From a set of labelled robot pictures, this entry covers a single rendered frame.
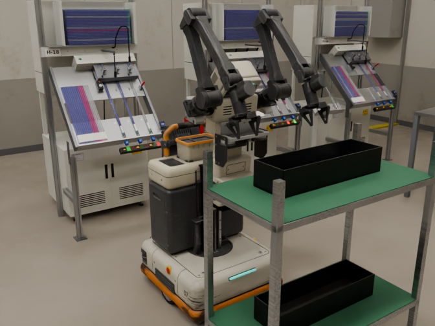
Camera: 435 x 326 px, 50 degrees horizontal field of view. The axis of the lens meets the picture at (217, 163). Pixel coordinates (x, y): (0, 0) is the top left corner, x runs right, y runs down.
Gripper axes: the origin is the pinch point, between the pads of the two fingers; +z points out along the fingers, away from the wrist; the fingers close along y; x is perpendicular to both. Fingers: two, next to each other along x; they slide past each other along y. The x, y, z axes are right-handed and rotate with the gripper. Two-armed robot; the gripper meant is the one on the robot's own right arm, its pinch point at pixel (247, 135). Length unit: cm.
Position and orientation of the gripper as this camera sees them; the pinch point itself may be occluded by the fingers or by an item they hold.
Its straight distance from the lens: 196.2
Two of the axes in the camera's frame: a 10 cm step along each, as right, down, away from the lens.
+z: 2.6, 9.6, -0.8
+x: -5.2, 2.1, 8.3
